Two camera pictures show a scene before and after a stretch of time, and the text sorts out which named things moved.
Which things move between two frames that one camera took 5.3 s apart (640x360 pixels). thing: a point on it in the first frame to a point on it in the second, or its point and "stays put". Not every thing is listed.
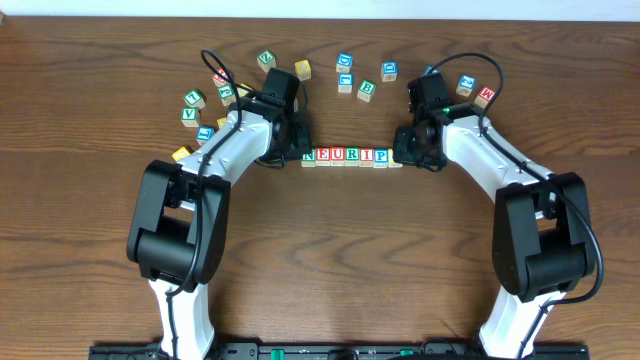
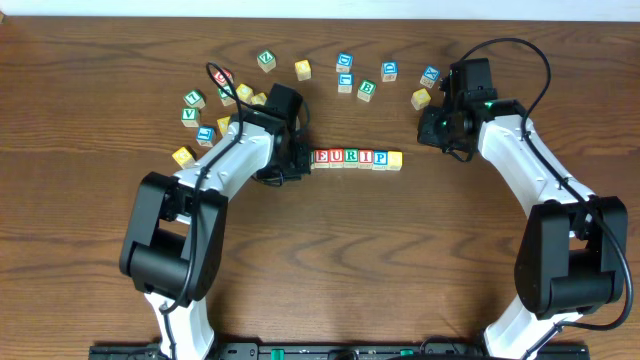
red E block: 323,156 stays put
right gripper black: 405,145 to 430,130
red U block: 337,156 stays put
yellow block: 391,163 stays put
